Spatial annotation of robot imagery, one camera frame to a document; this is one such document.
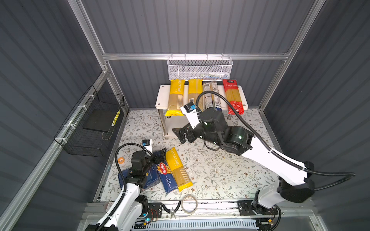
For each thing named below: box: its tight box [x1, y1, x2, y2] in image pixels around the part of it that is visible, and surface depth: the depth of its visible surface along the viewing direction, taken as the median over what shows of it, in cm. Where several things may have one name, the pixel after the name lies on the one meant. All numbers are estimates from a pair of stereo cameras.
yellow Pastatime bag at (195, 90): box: [187, 78, 204, 106], surface depth 85 cm
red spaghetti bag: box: [222, 79, 245, 116], surface depth 78 cm
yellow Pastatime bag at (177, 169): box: [165, 147, 194, 193], surface depth 87 cm
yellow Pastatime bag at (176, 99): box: [165, 79, 186, 116], surface depth 80 cm
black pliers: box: [161, 200, 182, 221], surface depth 75 cm
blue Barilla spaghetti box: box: [156, 161, 178, 193], surface depth 83 cm
